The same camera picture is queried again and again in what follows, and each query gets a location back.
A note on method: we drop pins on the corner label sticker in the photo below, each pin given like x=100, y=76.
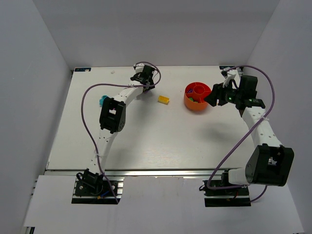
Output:
x=82, y=69
x=224, y=67

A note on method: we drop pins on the left corner label sticker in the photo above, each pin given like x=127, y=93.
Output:
x=82, y=69

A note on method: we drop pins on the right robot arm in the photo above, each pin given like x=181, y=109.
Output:
x=270, y=162

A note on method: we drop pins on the teal lego piece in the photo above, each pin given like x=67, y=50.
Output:
x=101, y=101

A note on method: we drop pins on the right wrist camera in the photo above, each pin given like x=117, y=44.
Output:
x=229, y=74

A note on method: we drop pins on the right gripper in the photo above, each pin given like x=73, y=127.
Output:
x=220, y=93

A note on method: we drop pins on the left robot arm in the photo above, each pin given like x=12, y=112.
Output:
x=112, y=117

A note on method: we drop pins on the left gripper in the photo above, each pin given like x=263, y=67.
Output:
x=140, y=79

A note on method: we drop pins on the large yellow lego brick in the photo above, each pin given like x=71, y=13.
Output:
x=163, y=100

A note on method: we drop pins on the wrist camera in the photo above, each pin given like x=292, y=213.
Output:
x=138, y=67
x=229, y=74

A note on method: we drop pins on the right corner label sticker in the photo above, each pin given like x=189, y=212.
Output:
x=224, y=67

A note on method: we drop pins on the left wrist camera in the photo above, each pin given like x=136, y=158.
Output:
x=138, y=67

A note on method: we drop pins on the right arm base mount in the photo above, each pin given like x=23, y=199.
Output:
x=238, y=197

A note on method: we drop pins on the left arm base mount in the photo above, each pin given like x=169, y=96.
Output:
x=94, y=189

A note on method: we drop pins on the orange round divided container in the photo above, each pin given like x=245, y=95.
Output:
x=200, y=91

